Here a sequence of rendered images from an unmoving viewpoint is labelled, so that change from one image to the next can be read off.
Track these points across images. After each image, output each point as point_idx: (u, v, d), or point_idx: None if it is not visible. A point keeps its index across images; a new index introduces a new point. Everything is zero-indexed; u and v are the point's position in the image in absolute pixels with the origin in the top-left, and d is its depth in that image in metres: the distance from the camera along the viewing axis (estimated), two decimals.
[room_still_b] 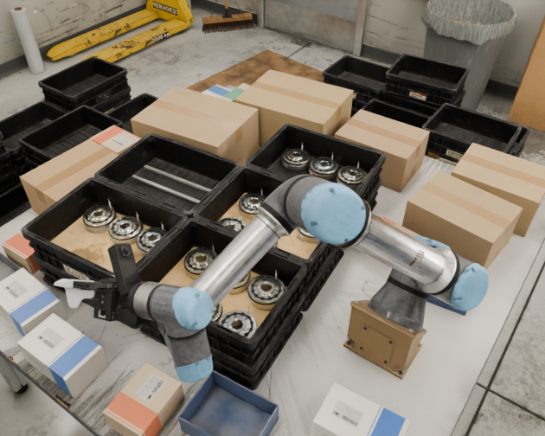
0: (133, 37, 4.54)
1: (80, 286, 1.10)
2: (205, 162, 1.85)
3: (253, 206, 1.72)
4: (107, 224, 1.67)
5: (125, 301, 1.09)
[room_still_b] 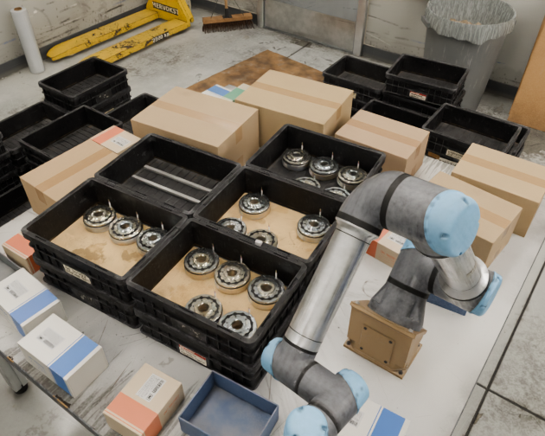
0: (133, 37, 4.54)
1: None
2: (205, 162, 1.85)
3: (253, 206, 1.72)
4: (107, 224, 1.67)
5: None
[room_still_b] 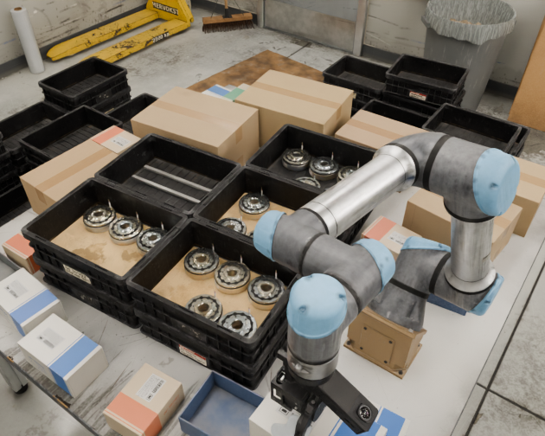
0: (133, 37, 4.54)
1: None
2: (205, 162, 1.85)
3: (253, 206, 1.72)
4: (107, 224, 1.67)
5: None
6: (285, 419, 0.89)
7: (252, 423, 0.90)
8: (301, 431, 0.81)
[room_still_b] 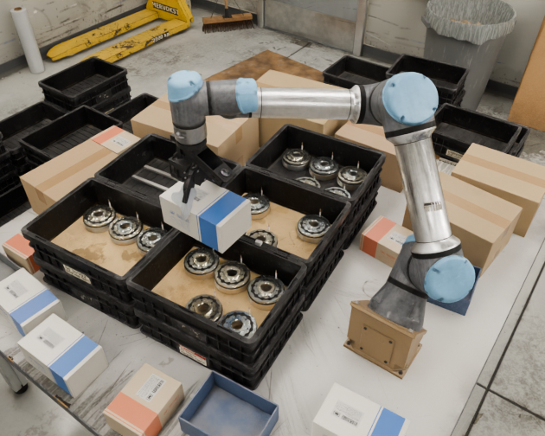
0: (133, 37, 4.54)
1: None
2: None
3: (253, 206, 1.72)
4: (107, 224, 1.67)
5: None
6: None
7: (161, 199, 1.34)
8: (186, 187, 1.25)
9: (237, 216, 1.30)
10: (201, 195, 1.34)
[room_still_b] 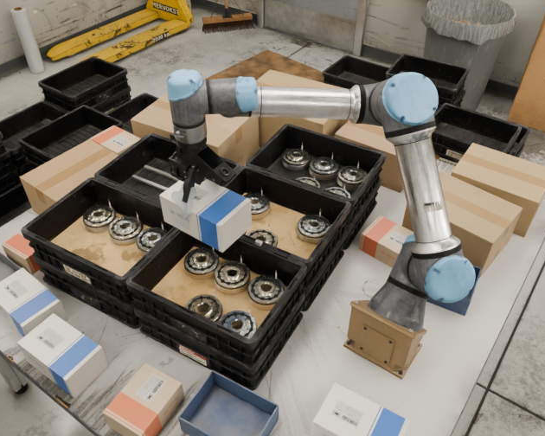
0: (133, 37, 4.54)
1: None
2: None
3: (253, 206, 1.72)
4: (107, 224, 1.67)
5: None
6: None
7: (161, 198, 1.34)
8: (186, 186, 1.25)
9: (237, 215, 1.30)
10: (201, 194, 1.34)
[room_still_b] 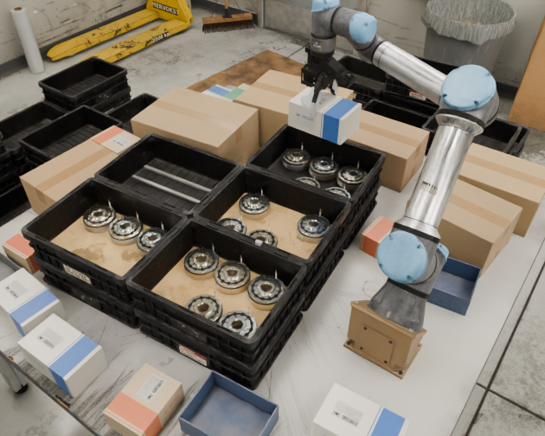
0: (133, 37, 4.54)
1: (334, 81, 1.69)
2: (205, 162, 1.85)
3: (253, 206, 1.72)
4: (107, 224, 1.67)
5: None
6: None
7: (290, 104, 1.69)
8: (317, 89, 1.60)
9: (353, 115, 1.65)
10: (321, 100, 1.69)
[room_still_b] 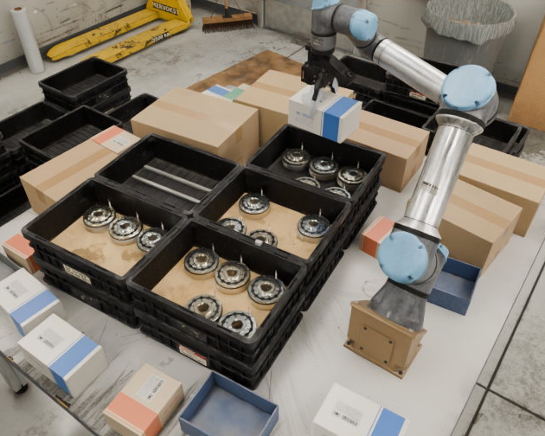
0: (133, 37, 4.54)
1: (334, 79, 1.69)
2: (205, 162, 1.85)
3: (253, 206, 1.72)
4: (107, 224, 1.67)
5: None
6: None
7: (290, 102, 1.69)
8: (317, 86, 1.59)
9: (353, 113, 1.65)
10: (321, 99, 1.69)
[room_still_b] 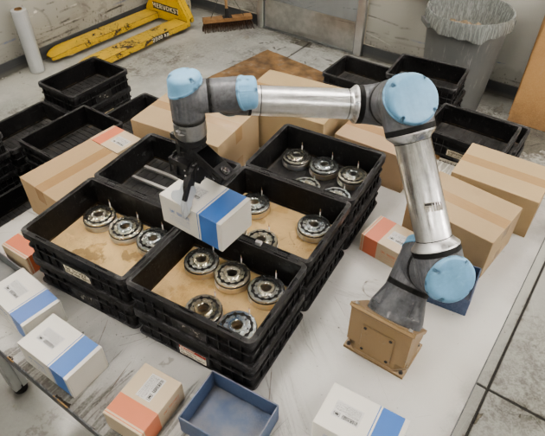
0: (133, 37, 4.54)
1: None
2: None
3: (253, 206, 1.72)
4: (107, 224, 1.67)
5: None
6: None
7: (161, 197, 1.34)
8: (186, 185, 1.24)
9: (237, 214, 1.30)
10: (201, 193, 1.34)
